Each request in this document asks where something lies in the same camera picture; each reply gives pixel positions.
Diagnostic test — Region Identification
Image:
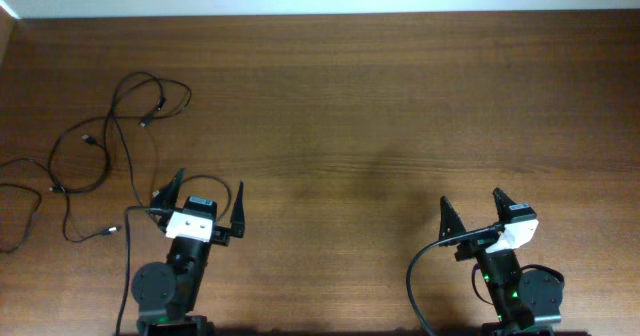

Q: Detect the separated black cable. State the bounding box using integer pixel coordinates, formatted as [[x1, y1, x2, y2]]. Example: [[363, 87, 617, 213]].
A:
[[47, 78, 193, 195], [0, 157, 122, 254], [102, 71, 234, 225]]

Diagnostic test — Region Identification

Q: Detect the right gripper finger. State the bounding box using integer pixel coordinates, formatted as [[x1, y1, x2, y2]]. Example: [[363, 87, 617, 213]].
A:
[[439, 196, 466, 241], [492, 188, 513, 221]]

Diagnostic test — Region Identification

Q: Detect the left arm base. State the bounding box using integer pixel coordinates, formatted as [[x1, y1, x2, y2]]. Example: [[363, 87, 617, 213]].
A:
[[136, 316, 216, 336]]

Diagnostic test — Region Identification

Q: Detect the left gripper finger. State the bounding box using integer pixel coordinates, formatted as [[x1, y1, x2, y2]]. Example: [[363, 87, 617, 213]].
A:
[[230, 182, 245, 229], [150, 168, 185, 209]]

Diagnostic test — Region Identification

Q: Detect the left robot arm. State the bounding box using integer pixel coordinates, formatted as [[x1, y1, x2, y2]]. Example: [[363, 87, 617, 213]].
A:
[[125, 169, 246, 335]]

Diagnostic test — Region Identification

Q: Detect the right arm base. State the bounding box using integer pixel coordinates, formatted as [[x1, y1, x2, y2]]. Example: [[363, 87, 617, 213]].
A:
[[480, 315, 562, 336]]

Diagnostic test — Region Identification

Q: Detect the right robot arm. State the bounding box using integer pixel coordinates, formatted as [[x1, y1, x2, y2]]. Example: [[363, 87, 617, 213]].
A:
[[439, 188, 565, 334]]

